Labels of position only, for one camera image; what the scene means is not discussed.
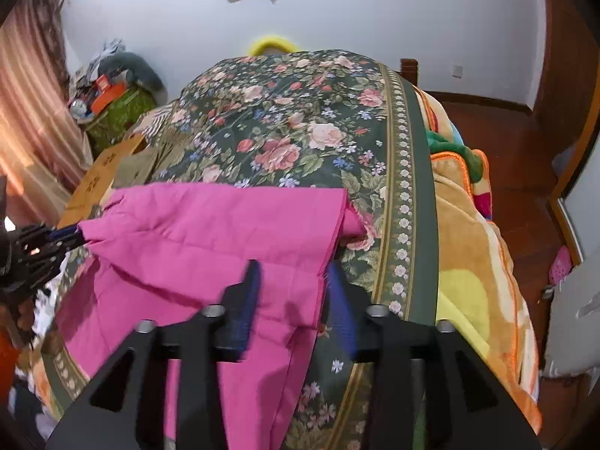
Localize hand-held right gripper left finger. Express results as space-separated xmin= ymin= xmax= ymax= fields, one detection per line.
xmin=45 ymin=259 xmax=262 ymax=450

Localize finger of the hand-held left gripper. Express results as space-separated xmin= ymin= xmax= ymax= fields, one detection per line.
xmin=19 ymin=226 xmax=87 ymax=245
xmin=21 ymin=239 xmax=87 ymax=266

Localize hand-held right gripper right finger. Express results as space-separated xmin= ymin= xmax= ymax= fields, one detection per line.
xmin=327 ymin=261 xmax=542 ymax=450

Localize pink pants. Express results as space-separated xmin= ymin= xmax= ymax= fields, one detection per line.
xmin=54 ymin=183 xmax=366 ymax=450

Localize yellow paw print board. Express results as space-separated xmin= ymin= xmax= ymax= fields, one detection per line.
xmin=58 ymin=135 xmax=146 ymax=228

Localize brown cloth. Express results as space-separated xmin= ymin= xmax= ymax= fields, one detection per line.
xmin=112 ymin=147 xmax=160 ymax=188

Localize green patterned bag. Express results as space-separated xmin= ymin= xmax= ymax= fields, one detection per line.
xmin=87 ymin=84 xmax=158 ymax=158

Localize pink striped curtain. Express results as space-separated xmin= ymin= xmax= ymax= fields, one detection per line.
xmin=0 ymin=0 xmax=95 ymax=226

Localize orange yellow plush blanket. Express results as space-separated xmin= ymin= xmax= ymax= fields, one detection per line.
xmin=415 ymin=89 xmax=542 ymax=434

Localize patterned pillow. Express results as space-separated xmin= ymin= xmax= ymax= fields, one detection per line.
xmin=133 ymin=105 xmax=176 ymax=139

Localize orange box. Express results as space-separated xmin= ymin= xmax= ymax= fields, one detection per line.
xmin=91 ymin=82 xmax=128 ymax=113

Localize green floral quilt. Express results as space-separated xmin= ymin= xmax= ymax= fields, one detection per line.
xmin=40 ymin=49 xmax=439 ymax=450

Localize grey plush toy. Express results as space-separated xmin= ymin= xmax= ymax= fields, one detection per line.
xmin=98 ymin=51 xmax=165 ymax=92

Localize white plastic bag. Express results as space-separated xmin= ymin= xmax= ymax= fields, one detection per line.
xmin=91 ymin=40 xmax=125 ymax=73

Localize pink slipper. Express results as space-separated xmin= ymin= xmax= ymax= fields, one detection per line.
xmin=553 ymin=246 xmax=573 ymax=287

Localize wooden framed door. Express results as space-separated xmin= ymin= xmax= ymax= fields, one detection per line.
xmin=548 ymin=117 xmax=600 ymax=263

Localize yellow foam tube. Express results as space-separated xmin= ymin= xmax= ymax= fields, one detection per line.
xmin=247 ymin=33 xmax=301 ymax=56

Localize wooden wardrobe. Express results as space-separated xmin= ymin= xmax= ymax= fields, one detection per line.
xmin=539 ymin=0 xmax=600 ymax=118

